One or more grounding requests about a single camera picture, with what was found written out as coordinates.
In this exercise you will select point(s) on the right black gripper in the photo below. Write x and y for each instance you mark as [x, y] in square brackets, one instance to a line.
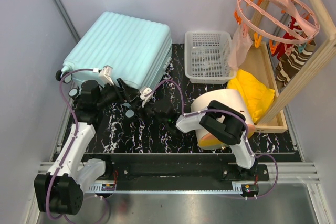
[142, 110]

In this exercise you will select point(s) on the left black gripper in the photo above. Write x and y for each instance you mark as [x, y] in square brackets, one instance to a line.
[125, 93]

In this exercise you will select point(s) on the light blue hard-shell suitcase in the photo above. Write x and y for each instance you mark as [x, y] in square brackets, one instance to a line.
[138, 50]

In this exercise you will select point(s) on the white round drum box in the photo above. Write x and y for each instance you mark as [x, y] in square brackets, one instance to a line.
[225, 120]

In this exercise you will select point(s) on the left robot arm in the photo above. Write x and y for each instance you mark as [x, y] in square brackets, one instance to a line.
[61, 189]

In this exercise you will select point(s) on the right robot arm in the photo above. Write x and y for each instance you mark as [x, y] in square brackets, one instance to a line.
[245, 158]

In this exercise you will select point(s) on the black marble pattern mat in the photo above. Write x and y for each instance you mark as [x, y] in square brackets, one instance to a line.
[119, 134]

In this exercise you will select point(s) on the white perforated plastic basket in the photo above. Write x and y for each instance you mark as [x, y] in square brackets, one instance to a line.
[206, 57]

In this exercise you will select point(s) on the yellow cloth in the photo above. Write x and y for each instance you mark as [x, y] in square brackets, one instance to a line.
[256, 96]

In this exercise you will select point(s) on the translucent pink plastic bag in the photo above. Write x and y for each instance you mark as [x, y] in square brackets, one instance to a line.
[241, 44]

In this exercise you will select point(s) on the wooden tray base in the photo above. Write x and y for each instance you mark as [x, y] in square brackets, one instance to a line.
[258, 63]

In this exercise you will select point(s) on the brown striped cloth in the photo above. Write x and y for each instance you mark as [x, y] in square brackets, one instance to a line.
[290, 65]

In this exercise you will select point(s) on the pink round clip hanger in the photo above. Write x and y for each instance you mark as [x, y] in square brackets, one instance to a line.
[277, 21]

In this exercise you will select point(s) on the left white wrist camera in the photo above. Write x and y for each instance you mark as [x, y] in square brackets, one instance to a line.
[104, 74]

